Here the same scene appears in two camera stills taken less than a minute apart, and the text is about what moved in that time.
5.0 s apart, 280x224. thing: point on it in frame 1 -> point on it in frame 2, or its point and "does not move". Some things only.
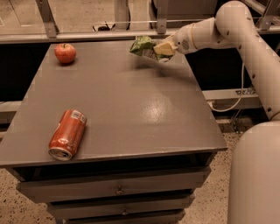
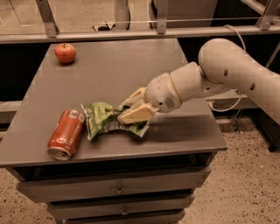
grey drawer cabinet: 146,152 does not move
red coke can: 67,134 does not move
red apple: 65,52 does not move
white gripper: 183,41 -> 161,92
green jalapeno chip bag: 144,45 -> 101,117
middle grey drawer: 120,207 does not move
